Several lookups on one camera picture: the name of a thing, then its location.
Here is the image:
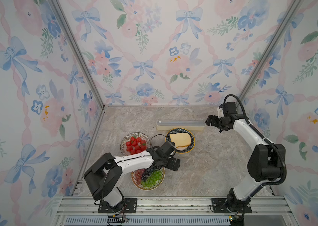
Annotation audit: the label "dark blue yellow-rimmed plate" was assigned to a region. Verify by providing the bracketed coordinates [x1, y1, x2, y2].
[166, 128, 196, 154]

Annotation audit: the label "cream plastic wrap dispenser box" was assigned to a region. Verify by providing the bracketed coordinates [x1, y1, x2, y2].
[156, 120, 206, 131]

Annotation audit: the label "round plate with grapes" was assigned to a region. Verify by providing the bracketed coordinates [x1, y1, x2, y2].
[131, 166, 166, 191]

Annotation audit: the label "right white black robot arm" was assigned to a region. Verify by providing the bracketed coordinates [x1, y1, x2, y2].
[205, 102, 287, 213]

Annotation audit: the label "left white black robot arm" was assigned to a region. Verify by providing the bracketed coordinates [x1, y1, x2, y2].
[84, 141, 180, 214]

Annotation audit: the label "slice of bread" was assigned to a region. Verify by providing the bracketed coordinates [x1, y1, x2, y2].
[169, 133, 192, 150]

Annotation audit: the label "mixed colour grapes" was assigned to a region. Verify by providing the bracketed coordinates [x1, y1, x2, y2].
[133, 167, 164, 188]

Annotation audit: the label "red strawberries pile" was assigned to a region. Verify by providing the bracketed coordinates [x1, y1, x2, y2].
[125, 136, 147, 155]

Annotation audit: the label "glass bowl with striped rim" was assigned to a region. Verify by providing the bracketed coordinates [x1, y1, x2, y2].
[120, 132, 151, 156]

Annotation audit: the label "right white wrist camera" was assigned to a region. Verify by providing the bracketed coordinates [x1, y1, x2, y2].
[217, 106, 224, 118]

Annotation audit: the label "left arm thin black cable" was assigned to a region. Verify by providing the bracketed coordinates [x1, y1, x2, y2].
[94, 134, 176, 206]

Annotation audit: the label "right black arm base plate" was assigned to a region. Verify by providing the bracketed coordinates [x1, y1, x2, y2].
[211, 198, 252, 214]

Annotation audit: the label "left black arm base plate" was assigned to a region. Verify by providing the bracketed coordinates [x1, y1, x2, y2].
[98, 198, 138, 214]

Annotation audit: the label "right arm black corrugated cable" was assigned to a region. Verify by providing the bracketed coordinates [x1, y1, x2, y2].
[223, 94, 288, 198]

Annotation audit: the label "aluminium mounting rail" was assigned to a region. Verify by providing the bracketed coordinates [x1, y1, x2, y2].
[52, 196, 298, 226]

